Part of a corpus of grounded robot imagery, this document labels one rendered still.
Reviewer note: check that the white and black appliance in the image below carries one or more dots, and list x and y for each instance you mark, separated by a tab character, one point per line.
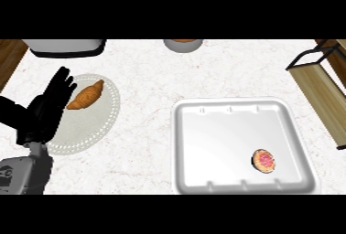
65	47

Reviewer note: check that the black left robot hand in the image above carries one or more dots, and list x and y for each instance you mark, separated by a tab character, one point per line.
43	112

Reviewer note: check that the brown croissant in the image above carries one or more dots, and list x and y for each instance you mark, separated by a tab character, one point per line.
86	96

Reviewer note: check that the white oval doily placemat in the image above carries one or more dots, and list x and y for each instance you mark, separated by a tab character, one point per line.
92	122

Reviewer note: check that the pink-topped round tart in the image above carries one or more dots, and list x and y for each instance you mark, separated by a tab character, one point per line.
264	160

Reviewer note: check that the white plastic tray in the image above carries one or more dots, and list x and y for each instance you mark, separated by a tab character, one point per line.
241	144

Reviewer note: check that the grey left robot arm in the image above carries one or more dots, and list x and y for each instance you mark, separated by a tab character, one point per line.
23	173

